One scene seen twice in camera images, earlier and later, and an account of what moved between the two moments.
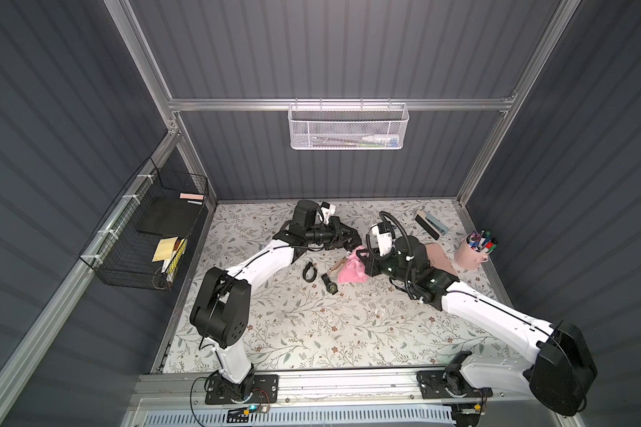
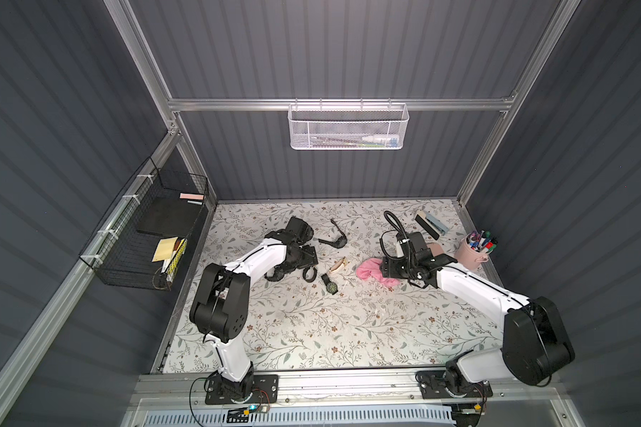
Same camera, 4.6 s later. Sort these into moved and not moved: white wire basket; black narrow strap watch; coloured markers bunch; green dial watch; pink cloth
Moved: pink cloth
Not moved: black narrow strap watch; coloured markers bunch; white wire basket; green dial watch
